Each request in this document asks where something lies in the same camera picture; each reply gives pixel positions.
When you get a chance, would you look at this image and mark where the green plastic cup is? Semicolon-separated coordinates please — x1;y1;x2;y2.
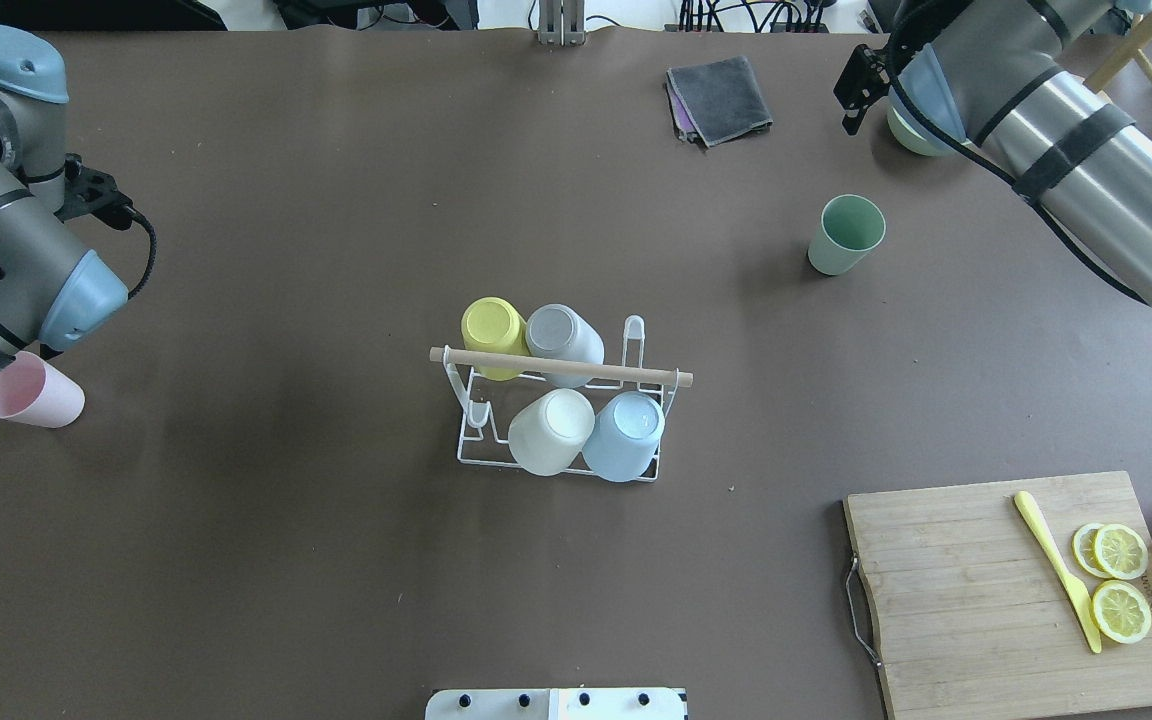
806;194;887;275

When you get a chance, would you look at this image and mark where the pink plastic cup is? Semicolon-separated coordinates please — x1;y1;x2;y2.
0;350;86;429

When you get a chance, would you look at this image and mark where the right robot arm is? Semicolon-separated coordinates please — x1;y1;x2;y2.
835;1;1152;306

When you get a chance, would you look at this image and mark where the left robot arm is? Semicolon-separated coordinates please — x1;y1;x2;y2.
0;26;154;374

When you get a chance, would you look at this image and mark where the grey plastic cup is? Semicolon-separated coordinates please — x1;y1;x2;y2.
525;304;605;364

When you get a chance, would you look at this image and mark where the white plastic cup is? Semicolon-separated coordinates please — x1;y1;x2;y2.
507;389;594;477

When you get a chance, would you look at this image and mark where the light blue plastic cup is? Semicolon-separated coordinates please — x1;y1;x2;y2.
582;391;666;482

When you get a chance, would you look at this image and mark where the yellow plastic cup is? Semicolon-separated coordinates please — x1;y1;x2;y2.
460;296;531;357

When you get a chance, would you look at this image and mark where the grey folded cloth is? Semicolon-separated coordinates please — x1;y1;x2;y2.
666;55;773;149

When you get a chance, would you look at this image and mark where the white control box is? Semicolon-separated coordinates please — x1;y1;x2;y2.
424;685;689;719

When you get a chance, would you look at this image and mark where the green bowl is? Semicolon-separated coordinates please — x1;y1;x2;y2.
886;104;957;158

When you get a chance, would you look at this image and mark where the wooden cutting board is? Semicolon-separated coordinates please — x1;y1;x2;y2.
844;471;1152;719

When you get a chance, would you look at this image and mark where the yellow plastic knife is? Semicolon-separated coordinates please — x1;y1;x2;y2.
1011;488;1102;653

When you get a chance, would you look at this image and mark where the upper lemon slice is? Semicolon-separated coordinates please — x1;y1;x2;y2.
1071;523;1149;582

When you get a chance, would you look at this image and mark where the lemon slice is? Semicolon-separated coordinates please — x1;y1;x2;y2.
1071;523;1149;582
1091;579;1152;644

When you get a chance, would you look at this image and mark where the lower lemon slice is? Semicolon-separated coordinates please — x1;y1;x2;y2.
1091;579;1152;644

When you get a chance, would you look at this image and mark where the wooden stand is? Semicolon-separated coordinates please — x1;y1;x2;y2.
1083;1;1152;94

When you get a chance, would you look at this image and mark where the white wire cup holder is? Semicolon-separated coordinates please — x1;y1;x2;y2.
430;314;694;483

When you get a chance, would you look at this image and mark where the aluminium frame post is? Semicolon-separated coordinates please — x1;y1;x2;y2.
536;0;586;46

